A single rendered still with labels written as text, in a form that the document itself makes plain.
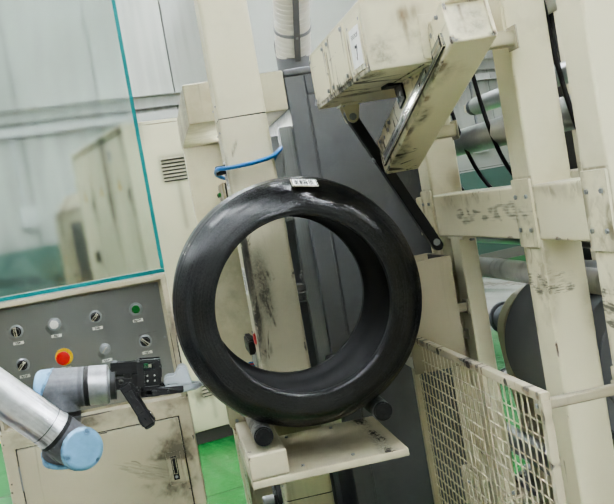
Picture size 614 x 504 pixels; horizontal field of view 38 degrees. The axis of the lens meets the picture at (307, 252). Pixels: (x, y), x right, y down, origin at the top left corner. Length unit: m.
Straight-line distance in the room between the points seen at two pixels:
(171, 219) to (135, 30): 6.52
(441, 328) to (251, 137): 0.71
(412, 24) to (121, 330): 1.36
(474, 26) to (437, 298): 0.88
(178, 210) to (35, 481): 3.20
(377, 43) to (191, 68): 10.32
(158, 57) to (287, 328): 9.76
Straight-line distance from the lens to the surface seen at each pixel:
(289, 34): 2.97
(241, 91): 2.41
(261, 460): 2.09
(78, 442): 1.97
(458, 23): 1.80
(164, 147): 5.75
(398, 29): 1.86
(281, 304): 2.41
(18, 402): 1.95
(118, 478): 2.79
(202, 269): 1.99
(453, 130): 2.32
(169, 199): 5.73
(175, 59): 12.08
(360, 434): 2.32
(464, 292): 2.49
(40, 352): 2.79
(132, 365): 2.11
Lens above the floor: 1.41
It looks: 3 degrees down
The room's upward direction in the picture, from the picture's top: 10 degrees counter-clockwise
